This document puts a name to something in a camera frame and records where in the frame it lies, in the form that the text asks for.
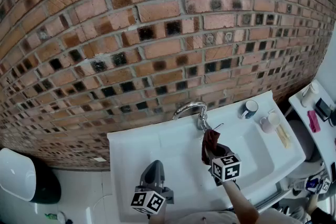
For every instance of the person's light shirt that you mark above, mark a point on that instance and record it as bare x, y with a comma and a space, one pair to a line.
210, 217

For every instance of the white wall tag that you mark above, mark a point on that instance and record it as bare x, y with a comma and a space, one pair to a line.
98, 159

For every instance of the white ceramic sink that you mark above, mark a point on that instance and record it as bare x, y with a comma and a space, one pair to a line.
170, 147

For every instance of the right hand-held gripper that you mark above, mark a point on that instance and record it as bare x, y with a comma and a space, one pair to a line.
227, 168

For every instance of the black phone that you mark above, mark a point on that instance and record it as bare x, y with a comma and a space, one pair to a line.
333, 171

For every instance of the dark blue mug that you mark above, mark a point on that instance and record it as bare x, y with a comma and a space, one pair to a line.
249, 110

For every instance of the person's left forearm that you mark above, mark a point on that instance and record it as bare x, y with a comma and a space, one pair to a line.
156, 219

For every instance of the white and black toilet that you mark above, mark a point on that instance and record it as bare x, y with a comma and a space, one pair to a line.
15, 175

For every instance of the green floor item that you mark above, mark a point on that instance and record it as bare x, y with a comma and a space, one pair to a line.
51, 216

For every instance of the black box device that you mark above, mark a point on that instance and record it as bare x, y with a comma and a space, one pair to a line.
323, 108

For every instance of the black round object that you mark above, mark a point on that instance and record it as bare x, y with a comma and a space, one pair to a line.
333, 118

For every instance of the person's right forearm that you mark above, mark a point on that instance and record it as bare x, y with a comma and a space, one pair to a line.
240, 202

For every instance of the white side table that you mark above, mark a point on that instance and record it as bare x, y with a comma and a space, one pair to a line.
325, 139

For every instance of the chrome faucet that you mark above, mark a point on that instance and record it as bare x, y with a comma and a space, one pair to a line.
188, 106

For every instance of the pink cup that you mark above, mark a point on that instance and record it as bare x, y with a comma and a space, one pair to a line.
267, 124

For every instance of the dark red cloth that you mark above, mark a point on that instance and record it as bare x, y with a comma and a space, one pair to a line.
210, 140

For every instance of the white tumbler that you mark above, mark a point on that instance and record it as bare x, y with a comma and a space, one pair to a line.
309, 94

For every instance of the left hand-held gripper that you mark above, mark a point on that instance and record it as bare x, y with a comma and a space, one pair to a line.
147, 200

